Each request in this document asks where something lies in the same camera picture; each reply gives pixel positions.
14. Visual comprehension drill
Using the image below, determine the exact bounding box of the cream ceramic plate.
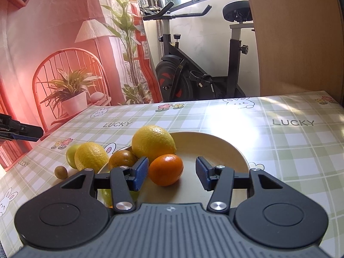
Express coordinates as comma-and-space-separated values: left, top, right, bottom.
97, 131, 249, 207

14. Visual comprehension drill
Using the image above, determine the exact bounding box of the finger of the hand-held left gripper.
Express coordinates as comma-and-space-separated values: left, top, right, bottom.
0, 133, 38, 142
11, 120, 44, 138

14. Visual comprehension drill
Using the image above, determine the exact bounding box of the large yellow lemon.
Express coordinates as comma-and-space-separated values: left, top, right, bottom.
74, 142, 110, 173
132, 125, 177, 164

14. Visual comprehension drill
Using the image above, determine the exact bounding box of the bright orange mandarin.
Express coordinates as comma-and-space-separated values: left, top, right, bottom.
149, 154, 184, 187

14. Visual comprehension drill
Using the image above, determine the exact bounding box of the wooden board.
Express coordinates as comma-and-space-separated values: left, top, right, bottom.
242, 0, 344, 100

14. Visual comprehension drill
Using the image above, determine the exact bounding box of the yellow-green round fruit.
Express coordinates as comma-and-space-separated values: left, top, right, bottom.
66, 144, 81, 168

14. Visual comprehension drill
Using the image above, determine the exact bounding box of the black exercise bike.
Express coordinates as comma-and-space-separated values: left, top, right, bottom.
140, 0, 254, 101

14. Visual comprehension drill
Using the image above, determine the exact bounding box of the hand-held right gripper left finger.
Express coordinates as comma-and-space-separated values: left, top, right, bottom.
60, 156, 149, 213

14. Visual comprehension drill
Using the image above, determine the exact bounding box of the green round fruit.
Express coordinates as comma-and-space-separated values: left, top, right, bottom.
98, 189, 113, 207

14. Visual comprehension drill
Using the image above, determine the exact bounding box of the small brownish citrus fruit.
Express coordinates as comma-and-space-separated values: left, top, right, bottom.
54, 166, 68, 179

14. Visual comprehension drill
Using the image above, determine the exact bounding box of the printed pink backdrop cloth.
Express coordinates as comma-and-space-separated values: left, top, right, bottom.
0, 0, 162, 172

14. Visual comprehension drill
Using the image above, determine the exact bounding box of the green checked tablecloth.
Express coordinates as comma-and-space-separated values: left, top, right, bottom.
0, 91, 344, 252

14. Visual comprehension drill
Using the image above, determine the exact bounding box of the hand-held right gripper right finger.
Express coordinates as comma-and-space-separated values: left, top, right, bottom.
195, 156, 285, 213

